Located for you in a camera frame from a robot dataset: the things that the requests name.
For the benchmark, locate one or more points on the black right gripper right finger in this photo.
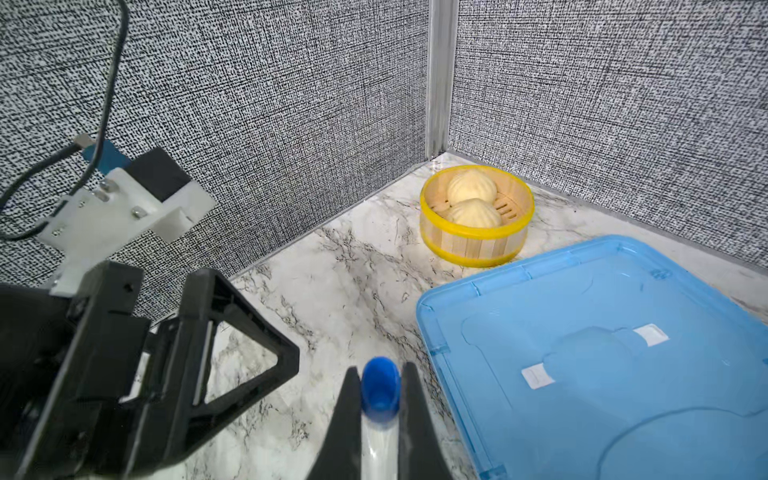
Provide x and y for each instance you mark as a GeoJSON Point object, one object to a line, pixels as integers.
{"type": "Point", "coordinates": [419, 453]}

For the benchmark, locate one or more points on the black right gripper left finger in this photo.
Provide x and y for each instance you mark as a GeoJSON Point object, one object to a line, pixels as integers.
{"type": "Point", "coordinates": [340, 453]}

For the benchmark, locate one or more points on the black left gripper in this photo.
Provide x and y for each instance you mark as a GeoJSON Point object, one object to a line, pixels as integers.
{"type": "Point", "coordinates": [67, 365]}

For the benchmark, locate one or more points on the blue plastic box lid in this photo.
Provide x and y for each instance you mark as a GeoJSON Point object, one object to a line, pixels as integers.
{"type": "Point", "coordinates": [602, 360]}

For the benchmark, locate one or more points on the yellow bamboo steamer basket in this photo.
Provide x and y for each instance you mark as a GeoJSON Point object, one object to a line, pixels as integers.
{"type": "Point", "coordinates": [476, 247]}

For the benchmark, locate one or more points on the front steamed bun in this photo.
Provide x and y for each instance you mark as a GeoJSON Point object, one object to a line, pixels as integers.
{"type": "Point", "coordinates": [474, 213]}

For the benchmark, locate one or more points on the steamed bun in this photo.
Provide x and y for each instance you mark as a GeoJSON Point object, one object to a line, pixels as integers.
{"type": "Point", "coordinates": [474, 213]}
{"type": "Point", "coordinates": [471, 184]}

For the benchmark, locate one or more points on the back steamed bun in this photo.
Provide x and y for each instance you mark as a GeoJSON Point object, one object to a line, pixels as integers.
{"type": "Point", "coordinates": [471, 184]}

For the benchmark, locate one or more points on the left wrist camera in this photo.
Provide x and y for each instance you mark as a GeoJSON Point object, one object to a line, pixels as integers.
{"type": "Point", "coordinates": [151, 193]}

